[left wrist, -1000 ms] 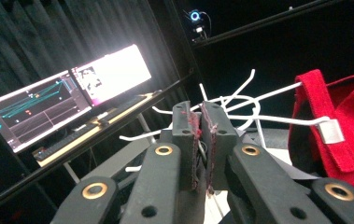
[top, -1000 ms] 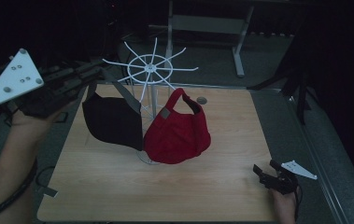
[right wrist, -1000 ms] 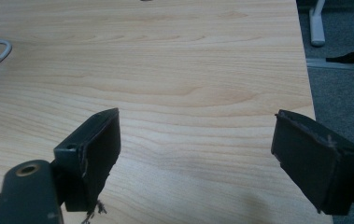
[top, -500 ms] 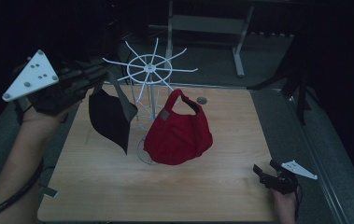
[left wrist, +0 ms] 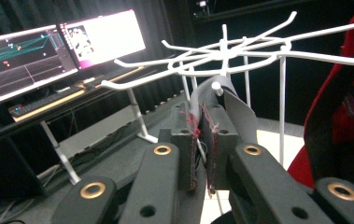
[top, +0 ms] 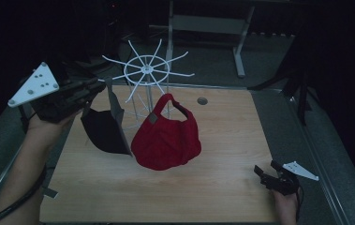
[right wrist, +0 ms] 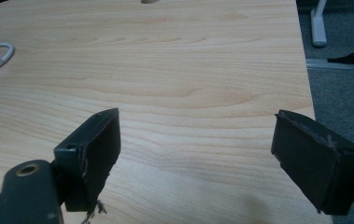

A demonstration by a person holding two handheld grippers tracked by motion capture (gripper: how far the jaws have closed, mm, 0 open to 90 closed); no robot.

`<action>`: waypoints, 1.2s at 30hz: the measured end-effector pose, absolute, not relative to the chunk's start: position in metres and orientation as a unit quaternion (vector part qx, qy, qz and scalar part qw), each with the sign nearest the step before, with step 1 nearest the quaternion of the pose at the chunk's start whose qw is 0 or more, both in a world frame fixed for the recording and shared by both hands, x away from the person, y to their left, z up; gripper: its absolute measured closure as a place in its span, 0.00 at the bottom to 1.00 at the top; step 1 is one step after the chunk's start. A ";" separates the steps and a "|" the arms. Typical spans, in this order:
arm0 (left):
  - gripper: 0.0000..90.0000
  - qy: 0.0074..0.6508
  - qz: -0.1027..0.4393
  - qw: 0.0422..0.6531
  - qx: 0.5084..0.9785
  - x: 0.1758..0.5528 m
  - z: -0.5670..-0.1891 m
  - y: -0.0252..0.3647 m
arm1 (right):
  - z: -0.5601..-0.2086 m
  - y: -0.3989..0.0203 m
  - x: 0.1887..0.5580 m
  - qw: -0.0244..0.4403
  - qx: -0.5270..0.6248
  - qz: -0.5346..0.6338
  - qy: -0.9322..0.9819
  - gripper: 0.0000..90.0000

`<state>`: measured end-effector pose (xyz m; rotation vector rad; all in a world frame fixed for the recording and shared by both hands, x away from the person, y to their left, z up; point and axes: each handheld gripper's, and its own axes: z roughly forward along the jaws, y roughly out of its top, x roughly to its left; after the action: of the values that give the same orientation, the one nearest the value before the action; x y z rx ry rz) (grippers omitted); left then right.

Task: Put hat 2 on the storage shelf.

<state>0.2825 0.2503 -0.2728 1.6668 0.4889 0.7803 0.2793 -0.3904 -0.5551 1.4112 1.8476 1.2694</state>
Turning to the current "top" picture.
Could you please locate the person's left hand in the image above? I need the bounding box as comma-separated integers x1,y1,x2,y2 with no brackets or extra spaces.
27,108,84,139

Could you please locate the small grey strip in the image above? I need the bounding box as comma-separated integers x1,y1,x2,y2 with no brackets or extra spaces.
41,186,59,200

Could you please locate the red baseball cap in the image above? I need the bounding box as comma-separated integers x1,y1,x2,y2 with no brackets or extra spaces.
130,92,203,172

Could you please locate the grey metal desk frame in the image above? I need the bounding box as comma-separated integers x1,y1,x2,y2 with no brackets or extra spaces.
149,0,258,79

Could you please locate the white wire hat rack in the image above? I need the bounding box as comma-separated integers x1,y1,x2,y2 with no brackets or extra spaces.
101,38,196,132

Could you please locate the grey black baseball cap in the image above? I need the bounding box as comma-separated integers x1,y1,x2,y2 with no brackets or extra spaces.
80,77,134,157

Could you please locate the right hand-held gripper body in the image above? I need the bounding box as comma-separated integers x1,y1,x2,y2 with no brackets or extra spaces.
260,160,320,197

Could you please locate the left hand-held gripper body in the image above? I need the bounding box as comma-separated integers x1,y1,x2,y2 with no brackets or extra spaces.
7,61,87,124

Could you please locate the person's right hand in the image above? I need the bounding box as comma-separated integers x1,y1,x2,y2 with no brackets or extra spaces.
273,188,302,225

